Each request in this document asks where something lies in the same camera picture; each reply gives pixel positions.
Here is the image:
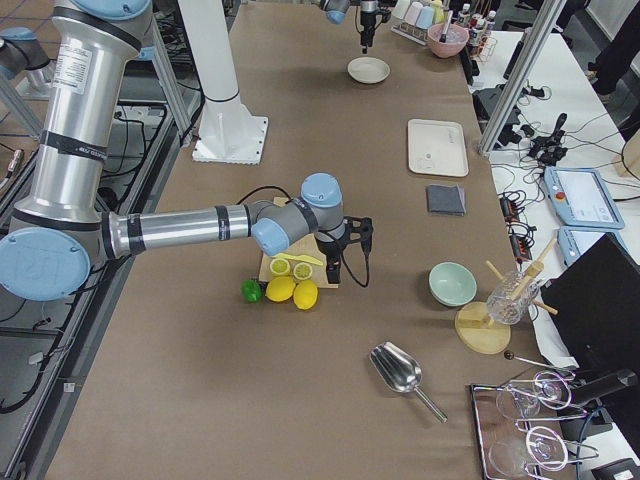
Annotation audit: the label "lemon half slice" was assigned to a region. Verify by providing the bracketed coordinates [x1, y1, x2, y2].
[292, 262, 314, 282]
[269, 258, 291, 277]

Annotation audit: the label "green lime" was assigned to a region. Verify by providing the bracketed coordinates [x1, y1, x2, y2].
[241, 279, 263, 303]

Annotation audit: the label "bottle rack with bottles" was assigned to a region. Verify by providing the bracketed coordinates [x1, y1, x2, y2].
[456, 1, 496, 62]

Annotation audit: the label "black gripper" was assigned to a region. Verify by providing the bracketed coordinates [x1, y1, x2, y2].
[318, 235, 345, 284]
[359, 0, 376, 53]

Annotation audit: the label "grey folded cloth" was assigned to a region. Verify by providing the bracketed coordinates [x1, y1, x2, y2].
[426, 184, 466, 216]

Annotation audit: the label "wooden cutting board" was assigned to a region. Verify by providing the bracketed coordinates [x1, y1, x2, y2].
[256, 196, 342, 291]

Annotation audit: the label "cream round plate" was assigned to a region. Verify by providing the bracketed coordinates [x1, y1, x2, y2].
[347, 57, 390, 84]

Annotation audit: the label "black handled metal tool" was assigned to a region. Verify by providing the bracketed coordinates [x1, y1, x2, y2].
[439, 10, 453, 43]

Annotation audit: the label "black monitor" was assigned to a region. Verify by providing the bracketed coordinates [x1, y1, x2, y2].
[542, 233, 639, 373]

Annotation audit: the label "pastel cups in rack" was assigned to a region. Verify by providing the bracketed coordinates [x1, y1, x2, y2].
[391, 0, 445, 30]

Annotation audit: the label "pink ice bowl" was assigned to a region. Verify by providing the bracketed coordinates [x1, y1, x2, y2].
[427, 24, 469, 58]

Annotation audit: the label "upper teach pendant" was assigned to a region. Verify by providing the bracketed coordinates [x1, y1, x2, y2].
[543, 167, 625, 230]

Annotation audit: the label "yellow plastic knife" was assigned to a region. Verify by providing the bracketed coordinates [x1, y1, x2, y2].
[275, 253, 324, 266]

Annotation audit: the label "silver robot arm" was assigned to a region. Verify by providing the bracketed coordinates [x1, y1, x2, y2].
[318, 0, 379, 54]
[1, 1, 348, 301]

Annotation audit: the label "lower whole lemon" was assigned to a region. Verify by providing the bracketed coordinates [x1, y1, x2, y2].
[265, 276, 297, 302]

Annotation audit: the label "upper lemon half slice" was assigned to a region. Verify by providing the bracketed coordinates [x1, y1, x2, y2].
[292, 262, 314, 282]

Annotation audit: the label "lower lemon half slice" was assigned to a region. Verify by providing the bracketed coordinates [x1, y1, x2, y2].
[269, 258, 291, 277]

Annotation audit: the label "lower teach pendant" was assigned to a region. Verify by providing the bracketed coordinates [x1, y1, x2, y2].
[557, 226, 626, 267]

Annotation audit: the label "wooden cup rack stand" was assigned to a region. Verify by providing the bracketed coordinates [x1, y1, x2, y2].
[455, 238, 558, 354]

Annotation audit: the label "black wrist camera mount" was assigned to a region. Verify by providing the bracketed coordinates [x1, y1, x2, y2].
[344, 216, 374, 256]

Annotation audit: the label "black metal tray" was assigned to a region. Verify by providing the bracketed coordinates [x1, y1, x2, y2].
[468, 382, 640, 480]

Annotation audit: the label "wine glass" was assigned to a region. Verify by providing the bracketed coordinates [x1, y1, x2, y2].
[496, 370, 571, 420]
[489, 426, 569, 479]

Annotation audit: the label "aluminium frame post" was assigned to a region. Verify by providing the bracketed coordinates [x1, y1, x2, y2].
[478, 0, 566, 158]

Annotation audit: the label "teach pendant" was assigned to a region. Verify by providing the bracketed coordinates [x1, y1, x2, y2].
[543, 167, 625, 230]
[557, 226, 626, 267]

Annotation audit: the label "lower wine glass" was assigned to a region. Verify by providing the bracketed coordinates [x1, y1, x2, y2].
[489, 426, 569, 479]

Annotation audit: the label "clear textured glass cup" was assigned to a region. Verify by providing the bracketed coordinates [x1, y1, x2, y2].
[486, 271, 539, 325]

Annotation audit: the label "metal ice scoop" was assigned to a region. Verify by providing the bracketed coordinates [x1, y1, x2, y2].
[370, 341, 448, 423]

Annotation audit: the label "whole lemon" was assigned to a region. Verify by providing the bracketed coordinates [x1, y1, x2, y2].
[293, 280, 319, 310]
[265, 276, 297, 302]

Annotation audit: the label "upper wine glass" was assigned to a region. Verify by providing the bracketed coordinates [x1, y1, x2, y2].
[496, 370, 571, 420]

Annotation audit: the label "mint green bowl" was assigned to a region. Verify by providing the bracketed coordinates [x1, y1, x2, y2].
[429, 262, 477, 307]

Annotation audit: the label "cream rabbit tray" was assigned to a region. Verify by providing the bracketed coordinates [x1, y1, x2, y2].
[407, 119, 469, 178]

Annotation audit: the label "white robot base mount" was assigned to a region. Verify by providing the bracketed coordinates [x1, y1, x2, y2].
[179, 0, 268, 165]

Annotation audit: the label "upper whole lemon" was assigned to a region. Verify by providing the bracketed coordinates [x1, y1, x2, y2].
[293, 280, 319, 310]

